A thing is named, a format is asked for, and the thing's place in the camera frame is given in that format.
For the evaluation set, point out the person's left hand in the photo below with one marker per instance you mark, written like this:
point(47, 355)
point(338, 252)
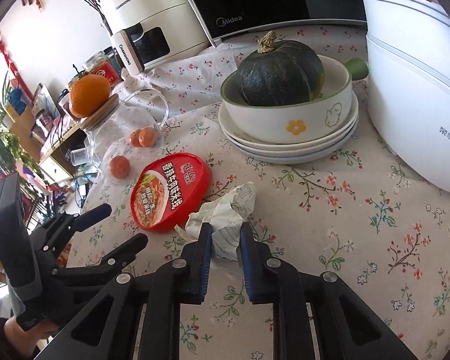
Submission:
point(25, 342)

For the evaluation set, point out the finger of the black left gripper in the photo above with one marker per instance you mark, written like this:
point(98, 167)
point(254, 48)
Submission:
point(124, 254)
point(84, 221)

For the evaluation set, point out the glass teapot with wooden lid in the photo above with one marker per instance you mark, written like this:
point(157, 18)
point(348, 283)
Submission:
point(108, 130)

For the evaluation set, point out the white bowl with flower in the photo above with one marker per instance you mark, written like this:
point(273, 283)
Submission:
point(334, 109)

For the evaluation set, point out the small tangerine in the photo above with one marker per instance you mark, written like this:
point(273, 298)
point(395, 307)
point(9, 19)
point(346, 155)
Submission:
point(119, 167)
point(134, 138)
point(148, 137)

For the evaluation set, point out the white paper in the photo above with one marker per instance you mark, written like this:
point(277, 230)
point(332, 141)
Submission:
point(225, 215)

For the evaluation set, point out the red round container lid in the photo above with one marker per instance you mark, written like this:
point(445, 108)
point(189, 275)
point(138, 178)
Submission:
point(168, 190)

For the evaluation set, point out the white electric cooking pot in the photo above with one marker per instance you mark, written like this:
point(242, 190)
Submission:
point(408, 48)

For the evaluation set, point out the floral tablecloth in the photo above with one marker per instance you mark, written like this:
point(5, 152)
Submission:
point(360, 212)

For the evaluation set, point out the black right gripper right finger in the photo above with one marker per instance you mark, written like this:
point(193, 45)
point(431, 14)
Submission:
point(292, 294)

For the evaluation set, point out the large orange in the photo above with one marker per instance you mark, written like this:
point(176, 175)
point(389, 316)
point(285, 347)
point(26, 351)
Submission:
point(88, 94)

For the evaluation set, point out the red label glass jar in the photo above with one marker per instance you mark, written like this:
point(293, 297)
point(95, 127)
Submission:
point(100, 64)

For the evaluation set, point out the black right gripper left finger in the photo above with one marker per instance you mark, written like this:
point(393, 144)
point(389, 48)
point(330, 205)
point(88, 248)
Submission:
point(182, 281)

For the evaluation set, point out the stacked white plates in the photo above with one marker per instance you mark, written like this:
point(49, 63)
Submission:
point(294, 153)

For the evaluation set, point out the cream air fryer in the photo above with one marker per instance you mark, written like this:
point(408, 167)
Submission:
point(147, 33)

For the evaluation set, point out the dark green pumpkin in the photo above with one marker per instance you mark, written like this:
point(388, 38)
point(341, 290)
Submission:
point(280, 73)

